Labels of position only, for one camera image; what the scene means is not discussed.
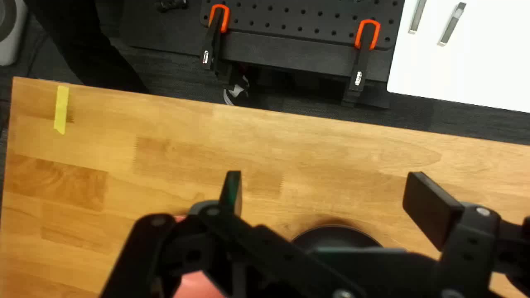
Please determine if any yellow tape strip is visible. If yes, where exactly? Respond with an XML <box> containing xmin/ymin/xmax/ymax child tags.
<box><xmin>53</xmin><ymin>84</ymin><xmax>71</xmax><ymax>135</ymax></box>

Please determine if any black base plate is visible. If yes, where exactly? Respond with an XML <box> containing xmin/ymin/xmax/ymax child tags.
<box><xmin>221</xmin><ymin>29</ymin><xmax>394</xmax><ymax>85</ymax></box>

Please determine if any silver metal bracket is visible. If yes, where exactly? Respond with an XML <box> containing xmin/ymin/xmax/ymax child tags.
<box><xmin>438</xmin><ymin>0</ymin><xmax>469</xmax><ymax>47</ymax></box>
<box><xmin>408</xmin><ymin>0</ymin><xmax>429</xmax><ymax>36</ymax></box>

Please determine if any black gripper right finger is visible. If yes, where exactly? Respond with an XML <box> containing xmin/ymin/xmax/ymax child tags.
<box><xmin>401</xmin><ymin>170</ymin><xmax>530</xmax><ymax>298</ymax></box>

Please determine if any black orange-handled spring clamp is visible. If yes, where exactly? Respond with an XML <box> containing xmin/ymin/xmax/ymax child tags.
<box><xmin>199</xmin><ymin>1</ymin><xmax>232</xmax><ymax>72</ymax></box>
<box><xmin>340</xmin><ymin>18</ymin><xmax>385</xmax><ymax>109</ymax></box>

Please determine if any white board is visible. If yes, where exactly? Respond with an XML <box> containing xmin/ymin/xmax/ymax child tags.
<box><xmin>386</xmin><ymin>0</ymin><xmax>530</xmax><ymax>115</ymax></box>

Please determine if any grey round object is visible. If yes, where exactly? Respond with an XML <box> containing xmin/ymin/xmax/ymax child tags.
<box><xmin>0</xmin><ymin>0</ymin><xmax>30</xmax><ymax>67</ymax></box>

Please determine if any black pegboard panel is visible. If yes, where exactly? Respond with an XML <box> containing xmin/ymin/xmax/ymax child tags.
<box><xmin>199</xmin><ymin>0</ymin><xmax>406</xmax><ymax>52</ymax></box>

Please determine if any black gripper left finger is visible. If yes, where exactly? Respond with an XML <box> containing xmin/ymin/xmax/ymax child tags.
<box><xmin>100</xmin><ymin>168</ymin><xmax>355</xmax><ymax>298</ymax></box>

